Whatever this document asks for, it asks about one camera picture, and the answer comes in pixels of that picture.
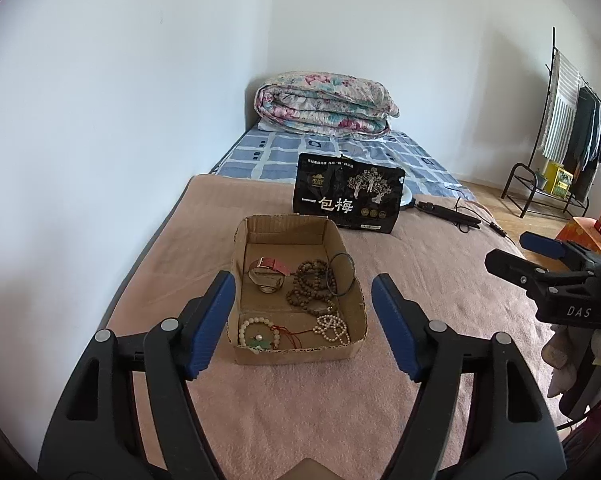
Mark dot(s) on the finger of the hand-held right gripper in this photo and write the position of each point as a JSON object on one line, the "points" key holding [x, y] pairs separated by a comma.
{"points": [[542, 244], [510, 265]]}

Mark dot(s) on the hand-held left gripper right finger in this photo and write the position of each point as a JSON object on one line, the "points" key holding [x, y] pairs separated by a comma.
{"points": [[395, 325]]}

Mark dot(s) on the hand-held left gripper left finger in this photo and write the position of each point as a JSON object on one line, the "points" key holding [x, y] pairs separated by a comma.
{"points": [[210, 325]]}

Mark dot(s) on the metal bangle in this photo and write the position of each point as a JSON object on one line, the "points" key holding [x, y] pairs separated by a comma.
{"points": [[353, 267]]}

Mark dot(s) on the person's right hand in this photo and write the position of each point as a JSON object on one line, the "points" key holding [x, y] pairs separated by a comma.
{"points": [[557, 355]]}

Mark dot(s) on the orange cardboard box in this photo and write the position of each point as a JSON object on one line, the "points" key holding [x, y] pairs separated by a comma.
{"points": [[580, 235]]}

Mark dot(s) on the black clothes rack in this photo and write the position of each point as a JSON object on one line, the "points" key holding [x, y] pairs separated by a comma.
{"points": [[520, 187]]}

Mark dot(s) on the yellow green box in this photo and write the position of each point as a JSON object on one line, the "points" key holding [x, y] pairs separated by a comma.
{"points": [[559, 177]]}

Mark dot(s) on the pink blanket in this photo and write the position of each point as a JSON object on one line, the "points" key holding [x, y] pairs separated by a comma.
{"points": [[430, 260]]}

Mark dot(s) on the dark hanging clothes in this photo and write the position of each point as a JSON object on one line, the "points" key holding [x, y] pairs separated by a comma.
{"points": [[587, 135]]}

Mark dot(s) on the white round dish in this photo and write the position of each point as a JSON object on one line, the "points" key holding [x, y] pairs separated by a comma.
{"points": [[408, 199]]}

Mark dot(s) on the striped hanging cloth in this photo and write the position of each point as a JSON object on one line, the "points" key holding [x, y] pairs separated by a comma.
{"points": [[560, 110]]}

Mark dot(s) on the dark red cloth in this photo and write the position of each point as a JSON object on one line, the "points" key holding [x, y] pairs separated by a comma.
{"points": [[587, 440]]}

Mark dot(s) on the black printed bag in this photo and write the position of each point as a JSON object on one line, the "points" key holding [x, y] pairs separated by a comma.
{"points": [[330, 200]]}

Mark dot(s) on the blue checked bedsheet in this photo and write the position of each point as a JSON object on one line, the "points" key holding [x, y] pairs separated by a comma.
{"points": [[260, 160]]}

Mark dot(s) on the folded floral quilt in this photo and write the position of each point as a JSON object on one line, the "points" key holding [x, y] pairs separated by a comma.
{"points": [[325, 105]]}

